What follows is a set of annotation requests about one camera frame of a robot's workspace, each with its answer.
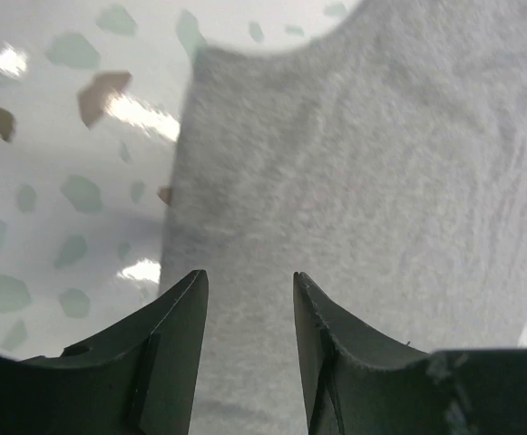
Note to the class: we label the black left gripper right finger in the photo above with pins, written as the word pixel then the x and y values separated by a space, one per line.
pixel 356 380

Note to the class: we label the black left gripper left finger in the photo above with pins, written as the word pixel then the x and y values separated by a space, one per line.
pixel 137 376

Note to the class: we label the grey tank top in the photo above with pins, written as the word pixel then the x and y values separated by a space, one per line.
pixel 387 160

